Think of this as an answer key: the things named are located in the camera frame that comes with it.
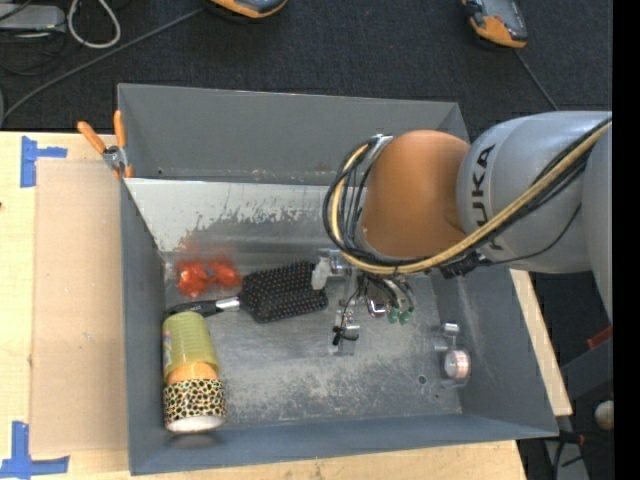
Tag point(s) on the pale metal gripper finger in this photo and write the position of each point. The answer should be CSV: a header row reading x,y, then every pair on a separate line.
x,y
343,317
350,340

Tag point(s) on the grey metal bin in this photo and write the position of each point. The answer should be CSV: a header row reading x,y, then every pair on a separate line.
x,y
320,368

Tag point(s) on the black hairbrush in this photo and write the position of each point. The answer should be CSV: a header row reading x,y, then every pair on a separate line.
x,y
285,293

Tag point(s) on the red-orange crumpled toy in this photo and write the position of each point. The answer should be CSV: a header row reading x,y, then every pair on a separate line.
x,y
205,275

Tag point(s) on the yellow-green tape roll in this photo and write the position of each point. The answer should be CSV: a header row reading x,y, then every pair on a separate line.
x,y
189,338

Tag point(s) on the orange tape roll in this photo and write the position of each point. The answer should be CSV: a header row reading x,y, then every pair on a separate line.
x,y
192,372

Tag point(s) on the leopard print tape roll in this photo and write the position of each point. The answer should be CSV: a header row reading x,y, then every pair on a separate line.
x,y
194,404

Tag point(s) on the brown cardboard board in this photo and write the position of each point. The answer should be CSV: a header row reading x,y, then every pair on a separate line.
x,y
75,308

